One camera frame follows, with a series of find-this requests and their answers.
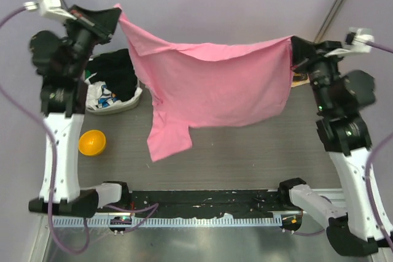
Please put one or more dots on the black t shirt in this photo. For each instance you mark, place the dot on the black t shirt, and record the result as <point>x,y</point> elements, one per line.
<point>116,70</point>

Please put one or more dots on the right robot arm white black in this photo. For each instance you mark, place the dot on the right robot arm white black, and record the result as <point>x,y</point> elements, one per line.
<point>361,228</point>

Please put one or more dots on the grey laundry basket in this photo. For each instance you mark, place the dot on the grey laundry basket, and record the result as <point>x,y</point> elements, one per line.
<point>113,86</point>

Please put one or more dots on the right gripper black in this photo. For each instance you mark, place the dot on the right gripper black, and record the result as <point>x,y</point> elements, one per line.
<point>303,49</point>

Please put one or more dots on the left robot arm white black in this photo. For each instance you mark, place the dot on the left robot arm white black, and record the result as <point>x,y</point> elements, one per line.
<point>61,61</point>

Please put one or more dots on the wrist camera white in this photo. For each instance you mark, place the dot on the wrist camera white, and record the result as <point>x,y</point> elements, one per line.
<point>355,43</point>
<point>50,9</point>

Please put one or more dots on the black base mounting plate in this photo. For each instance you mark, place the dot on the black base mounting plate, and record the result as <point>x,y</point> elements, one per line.
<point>206,204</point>

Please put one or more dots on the white slotted cable duct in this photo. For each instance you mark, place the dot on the white slotted cable duct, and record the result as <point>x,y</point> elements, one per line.
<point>117,221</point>

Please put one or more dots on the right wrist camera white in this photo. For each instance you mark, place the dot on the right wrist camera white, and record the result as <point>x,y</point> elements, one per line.
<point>355,43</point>

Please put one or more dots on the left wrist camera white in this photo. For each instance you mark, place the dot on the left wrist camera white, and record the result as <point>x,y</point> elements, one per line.
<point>50,9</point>

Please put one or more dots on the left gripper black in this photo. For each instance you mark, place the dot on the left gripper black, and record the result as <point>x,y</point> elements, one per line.
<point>105,21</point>

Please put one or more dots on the black floral rectangular plate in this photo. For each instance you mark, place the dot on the black floral rectangular plate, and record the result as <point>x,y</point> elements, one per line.
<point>299,79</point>

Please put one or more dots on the orange plastic bowl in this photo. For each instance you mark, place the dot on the orange plastic bowl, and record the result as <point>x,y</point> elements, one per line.
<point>92,143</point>

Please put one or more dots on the white printed t shirt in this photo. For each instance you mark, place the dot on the white printed t shirt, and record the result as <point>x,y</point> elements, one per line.
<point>101,101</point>

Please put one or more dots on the pink t shirt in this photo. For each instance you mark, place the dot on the pink t shirt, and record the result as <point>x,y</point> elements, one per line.
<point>207,85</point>

